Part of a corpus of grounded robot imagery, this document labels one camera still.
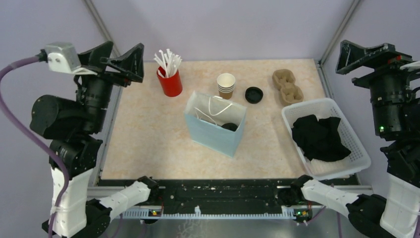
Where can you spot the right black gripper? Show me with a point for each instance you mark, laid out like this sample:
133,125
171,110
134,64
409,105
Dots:
351,55

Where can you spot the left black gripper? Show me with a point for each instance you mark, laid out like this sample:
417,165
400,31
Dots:
132,62

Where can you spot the light blue paper bag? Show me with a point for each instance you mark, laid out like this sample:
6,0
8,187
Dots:
205,114

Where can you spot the black plastic cup lid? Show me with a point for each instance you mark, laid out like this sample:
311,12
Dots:
230,126

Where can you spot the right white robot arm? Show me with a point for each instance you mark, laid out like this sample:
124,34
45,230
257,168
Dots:
397,213

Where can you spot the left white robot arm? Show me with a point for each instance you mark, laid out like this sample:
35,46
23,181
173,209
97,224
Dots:
70,125

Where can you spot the white wrapped straws bundle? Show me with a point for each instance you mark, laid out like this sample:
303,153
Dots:
169,62

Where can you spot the red straw holder cup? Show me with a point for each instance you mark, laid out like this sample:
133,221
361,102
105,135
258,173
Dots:
171,86

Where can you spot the black cloth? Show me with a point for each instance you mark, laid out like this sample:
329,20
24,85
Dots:
319,138

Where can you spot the white plastic basket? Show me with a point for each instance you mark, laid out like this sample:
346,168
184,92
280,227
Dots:
323,108

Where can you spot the stack of black lids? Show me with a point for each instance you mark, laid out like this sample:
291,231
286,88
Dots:
253,95

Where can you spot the stack of paper cups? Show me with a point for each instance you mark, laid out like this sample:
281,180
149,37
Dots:
226,85

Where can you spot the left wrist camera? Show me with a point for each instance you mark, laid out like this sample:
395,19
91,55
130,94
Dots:
62,57

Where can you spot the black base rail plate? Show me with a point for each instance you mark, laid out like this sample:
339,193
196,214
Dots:
220,196

